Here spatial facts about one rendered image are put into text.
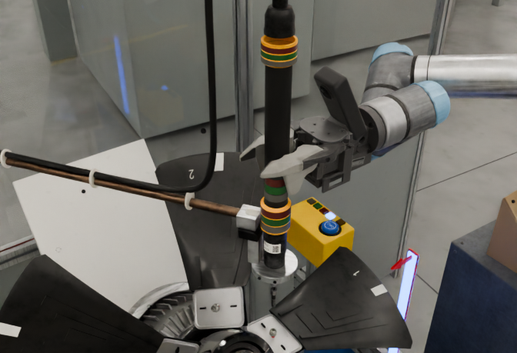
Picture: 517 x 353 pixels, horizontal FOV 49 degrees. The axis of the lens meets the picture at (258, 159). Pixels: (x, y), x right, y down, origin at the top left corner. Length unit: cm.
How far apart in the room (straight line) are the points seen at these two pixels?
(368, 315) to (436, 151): 281
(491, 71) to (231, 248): 52
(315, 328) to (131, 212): 42
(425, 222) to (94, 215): 232
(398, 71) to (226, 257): 44
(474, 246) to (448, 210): 179
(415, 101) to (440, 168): 278
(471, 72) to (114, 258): 72
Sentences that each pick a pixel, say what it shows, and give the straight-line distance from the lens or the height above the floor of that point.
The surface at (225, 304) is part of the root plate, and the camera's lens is 94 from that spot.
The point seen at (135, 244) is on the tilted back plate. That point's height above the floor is 122.
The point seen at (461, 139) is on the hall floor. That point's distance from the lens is 399.
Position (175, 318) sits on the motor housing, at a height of 118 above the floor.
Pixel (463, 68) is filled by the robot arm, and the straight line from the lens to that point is 101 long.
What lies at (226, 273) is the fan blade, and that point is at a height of 130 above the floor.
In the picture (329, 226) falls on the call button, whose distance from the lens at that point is 137.
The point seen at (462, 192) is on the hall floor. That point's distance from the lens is 348.
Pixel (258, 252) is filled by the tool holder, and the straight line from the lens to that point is 85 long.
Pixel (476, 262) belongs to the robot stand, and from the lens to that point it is 149.
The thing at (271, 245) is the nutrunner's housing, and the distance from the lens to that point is 82.
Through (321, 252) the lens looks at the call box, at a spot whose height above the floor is 104.
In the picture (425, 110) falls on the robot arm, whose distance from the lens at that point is 89.
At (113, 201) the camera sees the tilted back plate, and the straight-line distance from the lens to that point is 113.
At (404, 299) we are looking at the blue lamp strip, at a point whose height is 106.
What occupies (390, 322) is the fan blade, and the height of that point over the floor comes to 115.
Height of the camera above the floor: 196
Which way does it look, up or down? 33 degrees down
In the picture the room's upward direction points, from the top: straight up
